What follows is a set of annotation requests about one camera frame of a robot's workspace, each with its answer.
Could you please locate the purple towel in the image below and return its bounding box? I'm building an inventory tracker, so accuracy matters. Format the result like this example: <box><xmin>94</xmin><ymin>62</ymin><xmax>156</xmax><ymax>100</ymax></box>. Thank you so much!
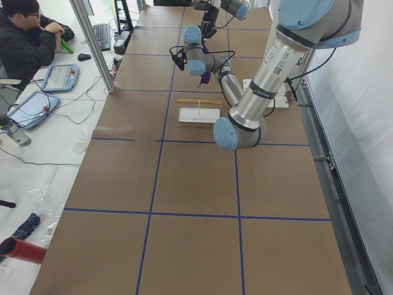
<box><xmin>197</xmin><ymin>45</ymin><xmax>211</xmax><ymax>88</ymax></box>

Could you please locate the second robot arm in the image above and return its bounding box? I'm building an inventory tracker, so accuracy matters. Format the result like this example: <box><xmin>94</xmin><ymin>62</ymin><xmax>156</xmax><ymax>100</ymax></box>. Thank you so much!
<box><xmin>194</xmin><ymin>0</ymin><xmax>251</xmax><ymax>39</ymax></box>

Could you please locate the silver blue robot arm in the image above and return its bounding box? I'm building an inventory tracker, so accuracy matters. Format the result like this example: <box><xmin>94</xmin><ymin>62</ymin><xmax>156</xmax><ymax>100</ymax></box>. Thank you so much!
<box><xmin>184</xmin><ymin>1</ymin><xmax>364</xmax><ymax>151</ymax></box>

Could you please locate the white rack base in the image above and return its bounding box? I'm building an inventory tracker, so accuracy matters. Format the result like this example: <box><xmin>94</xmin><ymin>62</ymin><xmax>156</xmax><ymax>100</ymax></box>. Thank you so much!
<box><xmin>178</xmin><ymin>108</ymin><xmax>220</xmax><ymax>124</ymax></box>

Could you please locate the wooden rack rod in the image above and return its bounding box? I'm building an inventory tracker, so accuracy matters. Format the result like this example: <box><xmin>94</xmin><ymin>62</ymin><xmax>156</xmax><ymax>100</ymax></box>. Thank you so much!
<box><xmin>177</xmin><ymin>99</ymin><xmax>222</xmax><ymax>105</ymax></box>

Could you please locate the crumpled white tissue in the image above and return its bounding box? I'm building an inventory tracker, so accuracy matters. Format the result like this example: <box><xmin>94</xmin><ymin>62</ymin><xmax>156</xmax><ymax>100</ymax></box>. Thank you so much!
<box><xmin>72</xmin><ymin>129</ymin><xmax>92</xmax><ymax>155</ymax></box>

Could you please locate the black box on desk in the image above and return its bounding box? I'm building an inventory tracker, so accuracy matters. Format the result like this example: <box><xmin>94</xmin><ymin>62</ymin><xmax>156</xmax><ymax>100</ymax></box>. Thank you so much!
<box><xmin>113</xmin><ymin>31</ymin><xmax>131</xmax><ymax>55</ymax></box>

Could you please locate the black computer mouse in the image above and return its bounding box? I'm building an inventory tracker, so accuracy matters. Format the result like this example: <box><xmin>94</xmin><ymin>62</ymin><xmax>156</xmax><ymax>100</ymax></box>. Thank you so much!
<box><xmin>77</xmin><ymin>53</ymin><xmax>91</xmax><ymax>61</ymax></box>

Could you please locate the black keyboard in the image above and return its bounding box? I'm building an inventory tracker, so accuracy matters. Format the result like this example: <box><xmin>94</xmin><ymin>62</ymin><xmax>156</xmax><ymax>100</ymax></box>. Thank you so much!
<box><xmin>93</xmin><ymin>23</ymin><xmax>111</xmax><ymax>51</ymax></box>

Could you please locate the blue teach pendant upper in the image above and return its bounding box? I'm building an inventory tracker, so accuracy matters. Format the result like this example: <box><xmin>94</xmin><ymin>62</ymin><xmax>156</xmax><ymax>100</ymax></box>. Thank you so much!
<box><xmin>41</xmin><ymin>64</ymin><xmax>79</xmax><ymax>93</ymax></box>

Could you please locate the blue teach pendant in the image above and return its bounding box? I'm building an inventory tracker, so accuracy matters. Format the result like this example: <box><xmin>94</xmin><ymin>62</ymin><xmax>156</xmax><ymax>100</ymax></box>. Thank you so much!
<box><xmin>41</xmin><ymin>64</ymin><xmax>79</xmax><ymax>93</ymax></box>
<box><xmin>8</xmin><ymin>91</ymin><xmax>60</xmax><ymax>130</ymax></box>

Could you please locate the green object in hand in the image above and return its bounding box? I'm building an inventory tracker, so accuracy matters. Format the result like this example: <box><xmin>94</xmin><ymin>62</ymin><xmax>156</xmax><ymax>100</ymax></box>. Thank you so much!
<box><xmin>61</xmin><ymin>39</ymin><xmax>74</xmax><ymax>54</ymax></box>

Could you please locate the clear plastic wrap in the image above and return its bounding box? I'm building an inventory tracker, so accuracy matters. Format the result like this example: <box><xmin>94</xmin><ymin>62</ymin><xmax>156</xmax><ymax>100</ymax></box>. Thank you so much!
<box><xmin>28</xmin><ymin>167</ymin><xmax>64</xmax><ymax>248</ymax></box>

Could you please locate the blue teach pendant lower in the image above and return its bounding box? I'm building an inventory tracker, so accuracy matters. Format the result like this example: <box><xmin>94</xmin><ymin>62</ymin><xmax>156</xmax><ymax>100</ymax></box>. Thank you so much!
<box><xmin>8</xmin><ymin>91</ymin><xmax>60</xmax><ymax>130</ymax></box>

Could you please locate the grey water bottle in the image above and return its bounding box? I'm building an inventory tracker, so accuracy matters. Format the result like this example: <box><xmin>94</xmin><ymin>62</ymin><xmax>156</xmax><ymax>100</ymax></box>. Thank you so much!
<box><xmin>0</xmin><ymin>114</ymin><xmax>31</xmax><ymax>147</ymax></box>

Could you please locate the folded dark blue umbrella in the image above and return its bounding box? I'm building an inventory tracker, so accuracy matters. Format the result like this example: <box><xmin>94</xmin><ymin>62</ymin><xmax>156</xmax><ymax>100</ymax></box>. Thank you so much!
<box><xmin>1</xmin><ymin>213</ymin><xmax>41</xmax><ymax>262</ymax></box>

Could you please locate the seated person in black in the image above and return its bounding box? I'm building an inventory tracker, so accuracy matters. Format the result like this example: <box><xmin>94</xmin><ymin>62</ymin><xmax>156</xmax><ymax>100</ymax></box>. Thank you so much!
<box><xmin>1</xmin><ymin>0</ymin><xmax>74</xmax><ymax>90</ymax></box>

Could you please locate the red cylinder tube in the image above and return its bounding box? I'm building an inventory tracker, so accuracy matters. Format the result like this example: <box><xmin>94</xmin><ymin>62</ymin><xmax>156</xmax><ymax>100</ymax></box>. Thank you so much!
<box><xmin>1</xmin><ymin>237</ymin><xmax>47</xmax><ymax>264</ymax></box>

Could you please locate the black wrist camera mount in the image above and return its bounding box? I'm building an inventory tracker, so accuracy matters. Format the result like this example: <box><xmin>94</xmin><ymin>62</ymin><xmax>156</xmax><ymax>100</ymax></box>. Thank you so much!
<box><xmin>169</xmin><ymin>45</ymin><xmax>187</xmax><ymax>71</ymax></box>

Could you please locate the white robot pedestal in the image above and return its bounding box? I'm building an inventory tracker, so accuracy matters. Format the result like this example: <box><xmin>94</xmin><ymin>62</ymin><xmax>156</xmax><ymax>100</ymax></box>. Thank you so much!
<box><xmin>243</xmin><ymin>78</ymin><xmax>290</xmax><ymax>109</ymax></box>

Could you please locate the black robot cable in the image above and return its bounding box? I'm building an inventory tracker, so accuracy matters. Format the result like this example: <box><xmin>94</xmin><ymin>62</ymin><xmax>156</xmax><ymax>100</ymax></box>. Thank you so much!
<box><xmin>169</xmin><ymin>45</ymin><xmax>338</xmax><ymax>117</ymax></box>

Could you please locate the aluminium frame post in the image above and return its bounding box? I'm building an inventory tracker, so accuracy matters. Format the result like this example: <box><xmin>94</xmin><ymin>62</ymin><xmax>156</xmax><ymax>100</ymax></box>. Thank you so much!
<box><xmin>70</xmin><ymin>0</ymin><xmax>116</xmax><ymax>93</ymax></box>

